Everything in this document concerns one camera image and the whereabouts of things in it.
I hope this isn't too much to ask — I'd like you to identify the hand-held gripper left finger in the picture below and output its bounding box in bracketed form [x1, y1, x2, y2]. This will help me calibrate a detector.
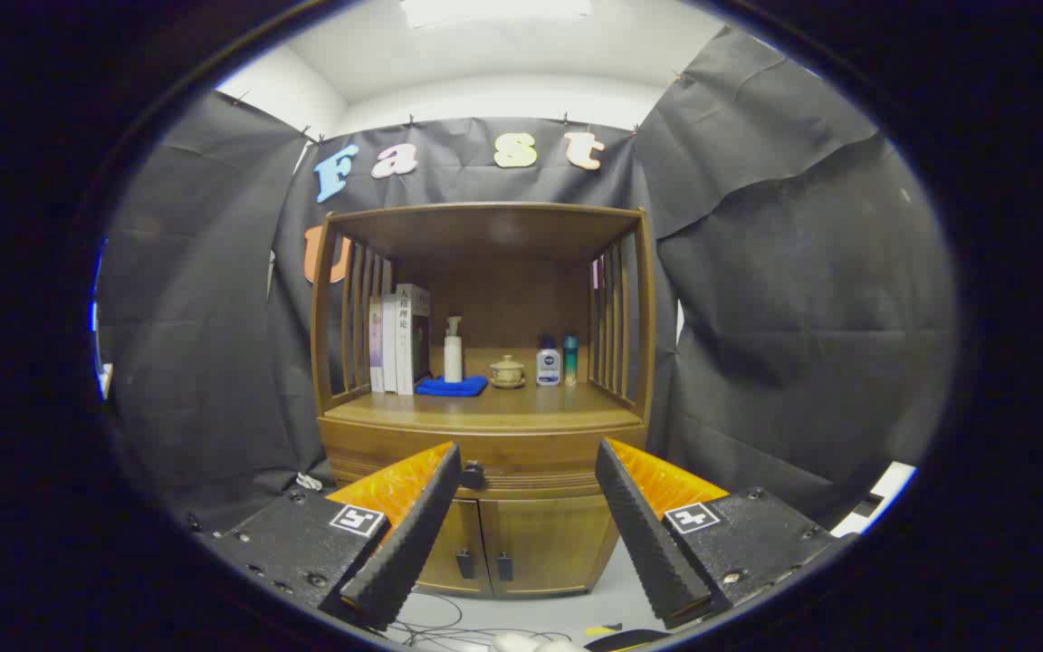
[198, 441, 464, 632]

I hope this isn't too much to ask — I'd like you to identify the wooden drawer with black knob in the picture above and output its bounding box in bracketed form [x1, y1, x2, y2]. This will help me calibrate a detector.
[319, 422, 649, 499]

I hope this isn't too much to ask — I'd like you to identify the wooden cabinet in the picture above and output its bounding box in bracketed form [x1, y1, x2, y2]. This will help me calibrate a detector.
[309, 201, 658, 599]

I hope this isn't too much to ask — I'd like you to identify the black backdrop cloth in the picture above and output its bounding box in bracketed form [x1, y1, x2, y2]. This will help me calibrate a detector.
[96, 27, 962, 535]

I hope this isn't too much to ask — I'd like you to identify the beige lidded ceramic cup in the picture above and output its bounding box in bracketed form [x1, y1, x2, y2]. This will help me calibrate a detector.
[489, 354, 528, 389]

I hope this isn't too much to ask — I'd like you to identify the narrow wooden cabinet door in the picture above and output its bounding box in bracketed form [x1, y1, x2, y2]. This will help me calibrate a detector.
[417, 498, 493, 596]

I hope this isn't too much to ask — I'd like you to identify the wide wooden cabinet door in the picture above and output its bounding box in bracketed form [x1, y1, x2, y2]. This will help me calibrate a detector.
[483, 494, 620, 596]

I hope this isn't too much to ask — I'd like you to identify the white pump bottle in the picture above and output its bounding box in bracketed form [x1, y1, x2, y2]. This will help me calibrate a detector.
[443, 315, 464, 384]

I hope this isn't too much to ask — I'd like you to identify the blue folded cloth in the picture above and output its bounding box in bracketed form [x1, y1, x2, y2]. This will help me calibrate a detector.
[415, 375, 489, 398]

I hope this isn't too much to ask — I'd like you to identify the thick white book dark spine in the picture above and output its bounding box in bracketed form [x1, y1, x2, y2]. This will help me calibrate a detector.
[395, 283, 432, 397]

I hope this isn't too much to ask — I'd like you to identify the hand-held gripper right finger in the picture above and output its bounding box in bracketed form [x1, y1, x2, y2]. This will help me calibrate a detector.
[594, 437, 857, 632]

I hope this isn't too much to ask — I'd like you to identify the tangle of thin floor cables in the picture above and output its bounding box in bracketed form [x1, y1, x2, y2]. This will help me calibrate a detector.
[390, 589, 572, 649]

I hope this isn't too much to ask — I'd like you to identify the wooden countertop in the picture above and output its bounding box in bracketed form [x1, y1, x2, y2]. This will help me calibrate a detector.
[324, 380, 645, 434]

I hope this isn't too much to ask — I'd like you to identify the thin white book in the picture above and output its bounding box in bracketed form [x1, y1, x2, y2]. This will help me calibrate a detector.
[382, 294, 398, 394]

